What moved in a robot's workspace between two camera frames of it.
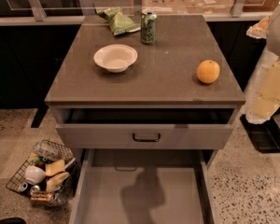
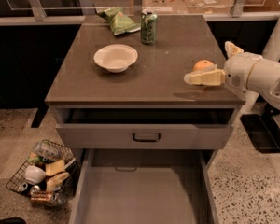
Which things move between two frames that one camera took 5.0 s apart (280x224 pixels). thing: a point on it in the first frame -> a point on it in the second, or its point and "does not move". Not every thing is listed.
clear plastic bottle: x=47 y=149 does not move
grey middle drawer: x=144 y=186 does not move
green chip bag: x=119 y=22 does not move
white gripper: x=279 y=35 -> x=238 y=70
